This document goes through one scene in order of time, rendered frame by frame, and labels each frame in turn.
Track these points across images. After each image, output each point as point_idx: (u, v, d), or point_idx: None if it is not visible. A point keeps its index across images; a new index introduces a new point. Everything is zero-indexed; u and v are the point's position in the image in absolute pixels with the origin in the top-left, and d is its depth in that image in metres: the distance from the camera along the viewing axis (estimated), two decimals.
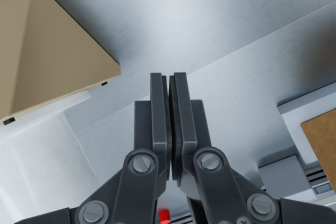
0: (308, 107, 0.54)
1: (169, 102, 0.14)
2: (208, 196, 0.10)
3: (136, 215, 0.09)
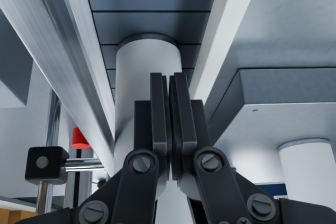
0: None
1: (169, 102, 0.14)
2: (208, 196, 0.10)
3: (136, 215, 0.09)
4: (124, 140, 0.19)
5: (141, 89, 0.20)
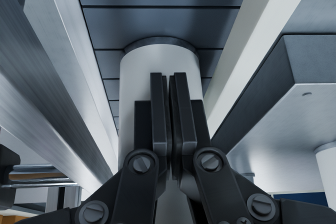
0: None
1: (169, 102, 0.14)
2: (208, 196, 0.10)
3: (136, 215, 0.09)
4: None
5: None
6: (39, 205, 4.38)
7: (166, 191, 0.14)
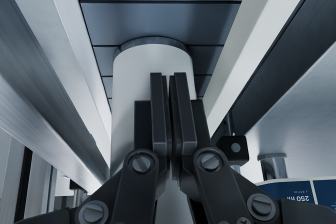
0: None
1: (169, 102, 0.14)
2: (208, 196, 0.10)
3: (136, 215, 0.09)
4: None
5: None
6: None
7: (165, 190, 0.14)
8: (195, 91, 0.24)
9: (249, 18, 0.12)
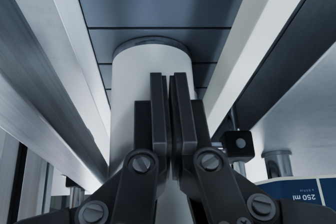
0: None
1: (169, 102, 0.14)
2: (208, 196, 0.10)
3: (136, 215, 0.09)
4: None
5: None
6: None
7: (166, 191, 0.14)
8: (195, 90, 0.23)
9: None
